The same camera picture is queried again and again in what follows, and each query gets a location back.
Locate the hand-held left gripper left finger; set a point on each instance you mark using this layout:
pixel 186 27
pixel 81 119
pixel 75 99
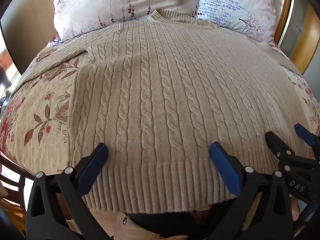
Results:
pixel 93 166

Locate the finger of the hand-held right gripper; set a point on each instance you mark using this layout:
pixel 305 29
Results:
pixel 305 133
pixel 276 141

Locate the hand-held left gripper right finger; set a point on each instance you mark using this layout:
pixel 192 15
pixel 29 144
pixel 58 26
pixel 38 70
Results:
pixel 223 166

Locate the floral bedspread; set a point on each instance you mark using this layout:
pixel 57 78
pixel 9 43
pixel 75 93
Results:
pixel 37 120

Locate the beige zippered garment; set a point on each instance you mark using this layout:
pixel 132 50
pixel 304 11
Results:
pixel 130 230

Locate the person's dark clothing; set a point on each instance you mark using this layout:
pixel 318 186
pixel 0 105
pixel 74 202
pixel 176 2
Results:
pixel 175 226

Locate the dark wooden railing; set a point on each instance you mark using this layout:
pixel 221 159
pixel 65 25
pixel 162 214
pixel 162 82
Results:
pixel 15 171

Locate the wooden headboard shelf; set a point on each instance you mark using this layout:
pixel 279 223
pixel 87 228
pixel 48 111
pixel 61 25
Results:
pixel 307 42

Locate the pale blue floral pillow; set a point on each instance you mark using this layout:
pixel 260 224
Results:
pixel 237 2

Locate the white floral pillow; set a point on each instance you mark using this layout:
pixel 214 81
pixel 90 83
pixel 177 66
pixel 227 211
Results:
pixel 100 0

